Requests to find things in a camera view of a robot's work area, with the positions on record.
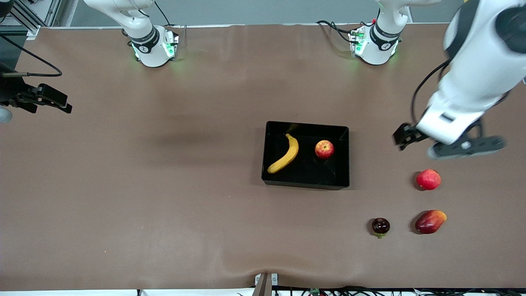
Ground yellow banana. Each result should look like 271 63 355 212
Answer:
267 133 299 174

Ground black right base cable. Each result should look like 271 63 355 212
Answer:
154 0 173 26

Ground black left base cables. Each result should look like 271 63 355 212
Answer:
316 20 364 44

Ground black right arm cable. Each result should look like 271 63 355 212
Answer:
0 35 63 78

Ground red yellow apple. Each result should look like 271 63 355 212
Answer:
315 140 335 160

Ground dark purple mangosteen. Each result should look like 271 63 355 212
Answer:
371 217 390 239

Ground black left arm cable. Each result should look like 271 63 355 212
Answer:
411 60 452 125

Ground black plastic box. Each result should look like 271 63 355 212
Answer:
261 120 350 190

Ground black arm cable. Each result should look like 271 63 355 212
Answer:
411 60 452 125
0 35 63 78

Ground metal table edge bracket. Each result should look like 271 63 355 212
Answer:
254 273 279 296

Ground aluminium frame profile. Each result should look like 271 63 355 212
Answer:
0 0 62 40

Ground red mango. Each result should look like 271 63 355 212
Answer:
415 210 447 235

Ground brown table cover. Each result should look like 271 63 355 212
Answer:
0 23 526 291

